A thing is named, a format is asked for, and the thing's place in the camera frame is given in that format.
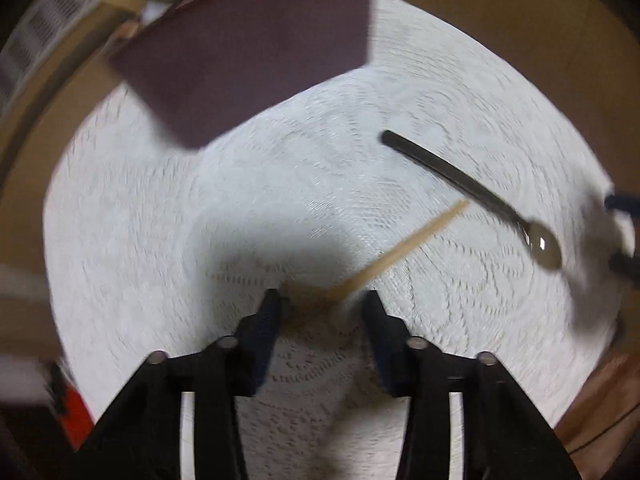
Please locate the red and black object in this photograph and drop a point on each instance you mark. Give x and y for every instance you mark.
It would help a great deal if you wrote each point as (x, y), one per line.
(75, 410)

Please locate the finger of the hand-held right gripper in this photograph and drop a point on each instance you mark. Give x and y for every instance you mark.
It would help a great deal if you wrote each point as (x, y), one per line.
(627, 263)
(622, 203)

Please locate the wooden chopstick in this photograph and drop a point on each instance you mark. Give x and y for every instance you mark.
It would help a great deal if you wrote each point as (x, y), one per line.
(400, 252)

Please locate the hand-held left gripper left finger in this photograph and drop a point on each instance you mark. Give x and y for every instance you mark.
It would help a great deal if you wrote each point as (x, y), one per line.
(262, 345)

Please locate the purple plastic utensil holder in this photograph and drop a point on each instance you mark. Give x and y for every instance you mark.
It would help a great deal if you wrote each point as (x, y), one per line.
(250, 45)

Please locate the metal spoon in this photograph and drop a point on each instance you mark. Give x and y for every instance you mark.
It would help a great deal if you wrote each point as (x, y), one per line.
(450, 172)

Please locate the white lace cloth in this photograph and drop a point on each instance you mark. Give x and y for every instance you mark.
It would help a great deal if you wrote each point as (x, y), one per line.
(250, 200)

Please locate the large metal vent grille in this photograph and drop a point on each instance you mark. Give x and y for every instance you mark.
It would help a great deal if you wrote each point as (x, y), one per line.
(50, 10)

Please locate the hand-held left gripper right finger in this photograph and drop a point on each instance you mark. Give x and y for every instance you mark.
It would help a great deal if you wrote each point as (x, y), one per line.
(387, 355)

